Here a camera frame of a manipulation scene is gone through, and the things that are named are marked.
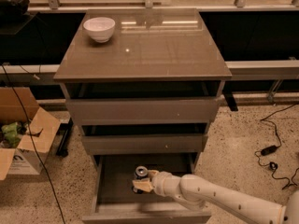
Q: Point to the open cardboard box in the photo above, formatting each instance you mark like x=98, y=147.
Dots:
x=20, y=105

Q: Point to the blue pepsi can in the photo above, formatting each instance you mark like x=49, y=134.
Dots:
x=141, y=172

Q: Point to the green bag in box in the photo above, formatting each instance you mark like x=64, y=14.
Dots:
x=11, y=134

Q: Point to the black object on shelf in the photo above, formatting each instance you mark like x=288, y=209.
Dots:
x=10, y=8

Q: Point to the grey drawer cabinet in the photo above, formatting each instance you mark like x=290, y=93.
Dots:
x=154, y=54

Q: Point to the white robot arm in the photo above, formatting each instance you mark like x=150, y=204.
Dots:
x=191, y=191

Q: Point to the grey open bottom drawer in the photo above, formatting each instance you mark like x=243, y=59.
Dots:
x=114, y=202

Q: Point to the white ceramic bowl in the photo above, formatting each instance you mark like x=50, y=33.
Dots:
x=100, y=29

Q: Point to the grey middle drawer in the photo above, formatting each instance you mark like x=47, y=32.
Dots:
x=144, y=144

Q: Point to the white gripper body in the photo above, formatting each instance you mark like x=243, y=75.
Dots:
x=161, y=182

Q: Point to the black table leg left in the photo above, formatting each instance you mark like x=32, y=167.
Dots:
x=65, y=131

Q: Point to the grey top drawer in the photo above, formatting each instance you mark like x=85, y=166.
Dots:
x=129, y=112

